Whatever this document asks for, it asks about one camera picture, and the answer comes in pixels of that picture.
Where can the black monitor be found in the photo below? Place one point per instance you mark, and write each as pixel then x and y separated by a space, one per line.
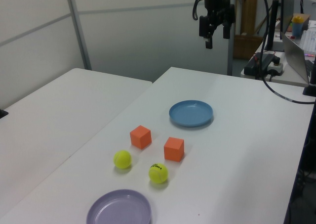
pixel 286 11

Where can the blue bottle yellow lid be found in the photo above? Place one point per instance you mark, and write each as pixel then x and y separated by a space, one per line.
pixel 297 28

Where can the silver laptop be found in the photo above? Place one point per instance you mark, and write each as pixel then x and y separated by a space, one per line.
pixel 293 56

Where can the grey emergency stop button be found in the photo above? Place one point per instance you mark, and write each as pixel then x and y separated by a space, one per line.
pixel 276 67

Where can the purple plate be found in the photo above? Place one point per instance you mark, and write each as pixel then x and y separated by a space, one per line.
pixel 118 209

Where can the plain yellow tennis ball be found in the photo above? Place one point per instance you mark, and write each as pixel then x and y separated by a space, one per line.
pixel 122 159

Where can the black power box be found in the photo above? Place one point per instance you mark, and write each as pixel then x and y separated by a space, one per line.
pixel 251 67

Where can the white printed carton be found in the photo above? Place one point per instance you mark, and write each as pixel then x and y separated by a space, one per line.
pixel 309 41

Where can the orange foam cube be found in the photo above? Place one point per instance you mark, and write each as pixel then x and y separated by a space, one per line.
pixel 140 137
pixel 173 149

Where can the brown wooden cabinet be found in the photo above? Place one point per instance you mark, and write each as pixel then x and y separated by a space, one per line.
pixel 247 46

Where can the blue plate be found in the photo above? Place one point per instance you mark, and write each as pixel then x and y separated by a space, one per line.
pixel 191 114

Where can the grey metal partition post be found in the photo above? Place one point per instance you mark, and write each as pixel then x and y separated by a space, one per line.
pixel 77 23
pixel 230 58

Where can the black monitor stand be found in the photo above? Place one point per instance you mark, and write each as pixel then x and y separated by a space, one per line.
pixel 271 23

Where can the yellow tennis ball black print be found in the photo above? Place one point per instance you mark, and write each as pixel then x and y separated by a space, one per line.
pixel 158 175

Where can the white side desk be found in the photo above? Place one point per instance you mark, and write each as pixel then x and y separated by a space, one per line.
pixel 288 79

